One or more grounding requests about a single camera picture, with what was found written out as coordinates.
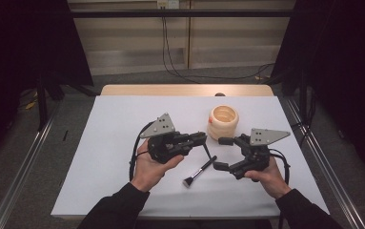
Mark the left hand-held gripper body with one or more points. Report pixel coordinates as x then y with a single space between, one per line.
162 148

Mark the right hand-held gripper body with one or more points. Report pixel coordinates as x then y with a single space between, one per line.
254 156

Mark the cream ribbed brush holder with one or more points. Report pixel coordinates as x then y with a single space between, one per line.
223 120

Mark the black silver-banded makeup brush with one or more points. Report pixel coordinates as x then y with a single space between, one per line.
199 172

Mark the person's left hand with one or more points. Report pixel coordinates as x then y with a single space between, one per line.
151 171

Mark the person's right hand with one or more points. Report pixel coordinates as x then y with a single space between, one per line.
270 181

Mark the white table mat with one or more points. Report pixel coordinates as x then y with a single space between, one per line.
113 127

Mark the black curtain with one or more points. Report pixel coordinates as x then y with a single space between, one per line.
27 38
345 63

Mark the small yellow object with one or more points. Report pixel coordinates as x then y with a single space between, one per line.
31 105

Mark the metal floor rail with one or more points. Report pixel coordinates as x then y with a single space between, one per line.
329 171
21 178

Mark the black horizontal frame bar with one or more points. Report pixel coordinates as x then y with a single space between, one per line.
177 13

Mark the black stand post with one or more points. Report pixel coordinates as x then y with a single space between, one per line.
42 105

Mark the white wall socket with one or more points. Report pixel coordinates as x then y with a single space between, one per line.
168 4

